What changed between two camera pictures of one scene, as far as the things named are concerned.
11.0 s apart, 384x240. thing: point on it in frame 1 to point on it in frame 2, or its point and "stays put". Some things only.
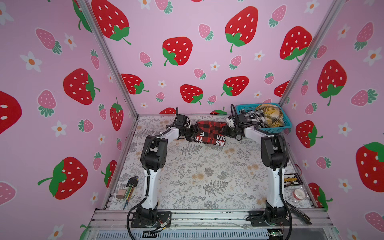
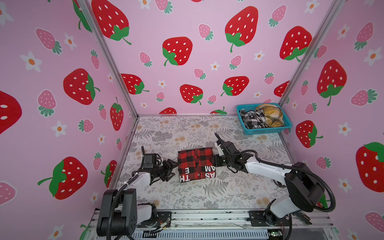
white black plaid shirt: x=255 y=116 stays put
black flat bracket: x=299 y=213 stays put
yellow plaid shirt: x=273 y=115 stays put
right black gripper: x=227 y=132 to x=214 y=161
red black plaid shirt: x=209 y=132 to x=196 y=163
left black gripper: x=193 y=131 to x=168 y=168
